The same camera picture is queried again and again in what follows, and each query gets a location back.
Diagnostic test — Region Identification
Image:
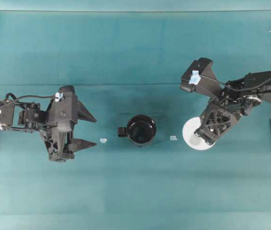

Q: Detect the black camera cable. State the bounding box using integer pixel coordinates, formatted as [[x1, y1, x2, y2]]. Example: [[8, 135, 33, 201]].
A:
[[218, 64, 271, 92], [4, 92, 57, 103]]

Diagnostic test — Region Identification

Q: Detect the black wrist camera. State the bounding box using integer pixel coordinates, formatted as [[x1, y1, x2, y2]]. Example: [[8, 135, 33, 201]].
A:
[[180, 57, 222, 98], [48, 85, 77, 113]]

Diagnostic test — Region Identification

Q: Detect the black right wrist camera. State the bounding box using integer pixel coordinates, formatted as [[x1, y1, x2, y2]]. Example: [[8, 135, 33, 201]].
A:
[[180, 57, 222, 98]]

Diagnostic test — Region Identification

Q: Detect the black right camera cable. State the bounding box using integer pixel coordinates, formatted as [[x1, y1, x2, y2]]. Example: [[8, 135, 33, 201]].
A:
[[218, 64, 271, 92]]

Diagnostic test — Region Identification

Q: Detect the black cup holder with handle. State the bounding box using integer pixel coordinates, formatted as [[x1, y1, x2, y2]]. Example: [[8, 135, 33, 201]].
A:
[[118, 115, 157, 147]]

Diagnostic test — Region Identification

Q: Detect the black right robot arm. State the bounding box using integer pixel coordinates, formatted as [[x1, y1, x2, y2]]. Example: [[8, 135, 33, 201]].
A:
[[194, 71, 271, 146]]

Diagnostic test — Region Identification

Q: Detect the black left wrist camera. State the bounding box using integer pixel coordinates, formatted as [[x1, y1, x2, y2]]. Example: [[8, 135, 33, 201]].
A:
[[48, 85, 77, 113]]

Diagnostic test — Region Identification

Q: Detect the white paper cup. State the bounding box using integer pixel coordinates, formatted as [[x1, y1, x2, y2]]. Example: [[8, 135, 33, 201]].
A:
[[182, 117, 214, 150]]

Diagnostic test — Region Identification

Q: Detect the small clear tape marker left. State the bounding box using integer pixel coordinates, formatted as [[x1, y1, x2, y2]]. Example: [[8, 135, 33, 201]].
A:
[[100, 138, 107, 144]]

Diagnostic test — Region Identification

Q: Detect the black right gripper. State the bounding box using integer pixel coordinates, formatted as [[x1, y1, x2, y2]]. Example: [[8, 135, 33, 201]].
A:
[[194, 81, 261, 146]]

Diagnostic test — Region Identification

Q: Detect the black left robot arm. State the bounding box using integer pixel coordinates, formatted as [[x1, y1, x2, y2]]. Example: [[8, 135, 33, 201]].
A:
[[0, 85, 96, 162]]

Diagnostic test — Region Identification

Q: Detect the black left camera cable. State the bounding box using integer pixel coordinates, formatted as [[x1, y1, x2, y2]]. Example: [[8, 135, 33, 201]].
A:
[[4, 92, 57, 103]]

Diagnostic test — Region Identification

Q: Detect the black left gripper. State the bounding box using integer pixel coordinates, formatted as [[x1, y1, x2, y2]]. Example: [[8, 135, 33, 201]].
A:
[[39, 95, 98, 163]]

